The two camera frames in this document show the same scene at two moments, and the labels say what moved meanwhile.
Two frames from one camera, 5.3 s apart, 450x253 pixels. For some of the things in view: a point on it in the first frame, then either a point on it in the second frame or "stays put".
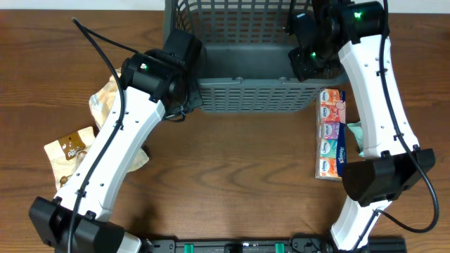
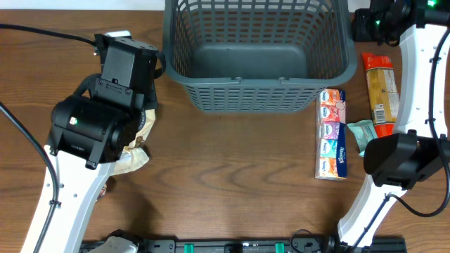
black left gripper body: (190, 96) → (148, 88)
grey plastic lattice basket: (240, 59) stays put
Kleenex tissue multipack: (331, 138) stays put
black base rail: (304, 244) stays put
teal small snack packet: (357, 129) stays put
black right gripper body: (313, 60) → (368, 25)
